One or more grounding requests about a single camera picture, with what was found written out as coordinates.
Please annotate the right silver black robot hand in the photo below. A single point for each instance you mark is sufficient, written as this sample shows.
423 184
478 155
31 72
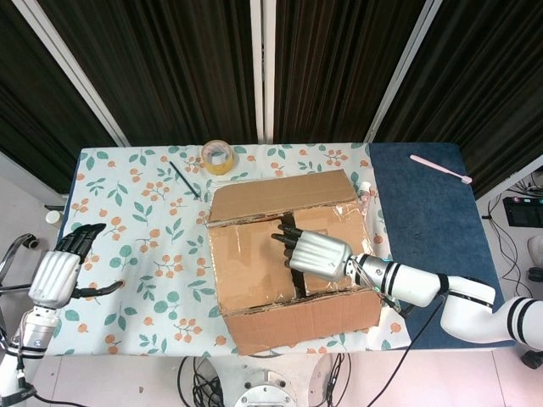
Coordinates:
318 256

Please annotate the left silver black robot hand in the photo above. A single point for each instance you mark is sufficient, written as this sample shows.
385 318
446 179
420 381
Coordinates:
53 277

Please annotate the brown cardboard box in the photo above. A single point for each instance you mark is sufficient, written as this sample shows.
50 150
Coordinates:
254 263

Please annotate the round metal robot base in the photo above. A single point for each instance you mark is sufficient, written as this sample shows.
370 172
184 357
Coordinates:
265 392

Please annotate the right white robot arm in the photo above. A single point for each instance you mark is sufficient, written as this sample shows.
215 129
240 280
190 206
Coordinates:
424 284

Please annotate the chrome office chair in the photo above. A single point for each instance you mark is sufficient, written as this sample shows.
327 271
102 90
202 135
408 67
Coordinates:
15 254

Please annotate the small white round cap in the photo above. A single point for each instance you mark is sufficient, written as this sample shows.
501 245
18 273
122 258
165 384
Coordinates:
52 217

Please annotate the clear bottle with white cap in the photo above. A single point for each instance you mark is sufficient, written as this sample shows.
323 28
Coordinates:
365 188

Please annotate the floral orange leaf tablecloth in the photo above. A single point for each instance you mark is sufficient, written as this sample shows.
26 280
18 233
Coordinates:
136 203

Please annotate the blue felt table mat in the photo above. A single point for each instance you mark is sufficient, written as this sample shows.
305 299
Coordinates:
441 220

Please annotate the clear yellowish tape roll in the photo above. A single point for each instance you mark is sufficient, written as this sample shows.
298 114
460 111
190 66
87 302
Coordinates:
218 166

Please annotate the pink toothbrush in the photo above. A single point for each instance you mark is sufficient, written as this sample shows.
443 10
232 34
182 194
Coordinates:
437 167

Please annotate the thin black stick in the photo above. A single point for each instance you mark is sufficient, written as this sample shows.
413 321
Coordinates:
183 178

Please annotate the dark pleated curtain panel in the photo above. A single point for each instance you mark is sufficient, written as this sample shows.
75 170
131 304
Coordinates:
29 106
488 85
339 63
169 63

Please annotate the black electronic device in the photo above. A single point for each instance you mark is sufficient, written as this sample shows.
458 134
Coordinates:
524 212

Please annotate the white partition frame post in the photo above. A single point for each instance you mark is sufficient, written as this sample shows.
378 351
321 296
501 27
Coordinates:
262 72
72 72
403 72

